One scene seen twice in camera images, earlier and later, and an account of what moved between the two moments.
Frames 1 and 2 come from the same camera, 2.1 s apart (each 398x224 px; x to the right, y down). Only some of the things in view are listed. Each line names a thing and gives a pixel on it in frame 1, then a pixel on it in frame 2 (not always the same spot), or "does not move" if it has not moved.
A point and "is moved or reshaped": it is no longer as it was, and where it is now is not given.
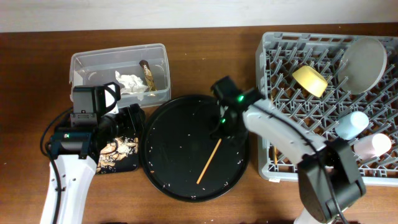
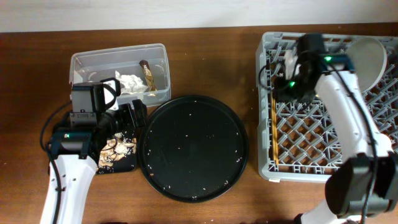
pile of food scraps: (117, 149) does not move
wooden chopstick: (209, 161) is moved or reshaped
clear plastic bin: (141, 73) does not move
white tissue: (131, 84) does not move
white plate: (362, 65) does not move
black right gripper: (239, 129) → (280, 93)
